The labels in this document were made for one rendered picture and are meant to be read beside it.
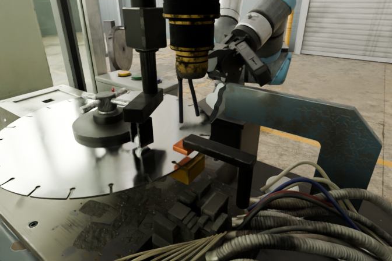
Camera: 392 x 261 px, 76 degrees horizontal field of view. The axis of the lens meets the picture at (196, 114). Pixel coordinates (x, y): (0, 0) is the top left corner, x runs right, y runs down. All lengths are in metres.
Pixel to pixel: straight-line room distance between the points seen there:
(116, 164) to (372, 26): 5.97
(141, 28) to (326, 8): 5.93
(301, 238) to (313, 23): 6.02
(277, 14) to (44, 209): 0.58
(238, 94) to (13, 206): 0.40
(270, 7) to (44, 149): 0.51
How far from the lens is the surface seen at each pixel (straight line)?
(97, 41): 0.93
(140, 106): 0.32
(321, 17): 6.20
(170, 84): 0.78
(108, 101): 0.40
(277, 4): 0.63
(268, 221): 0.32
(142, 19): 0.32
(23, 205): 0.49
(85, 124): 0.42
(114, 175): 0.31
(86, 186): 0.31
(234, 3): 0.78
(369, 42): 6.15
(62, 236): 0.41
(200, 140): 0.31
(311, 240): 0.30
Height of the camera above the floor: 1.14
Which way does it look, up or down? 25 degrees down
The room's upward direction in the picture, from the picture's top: straight up
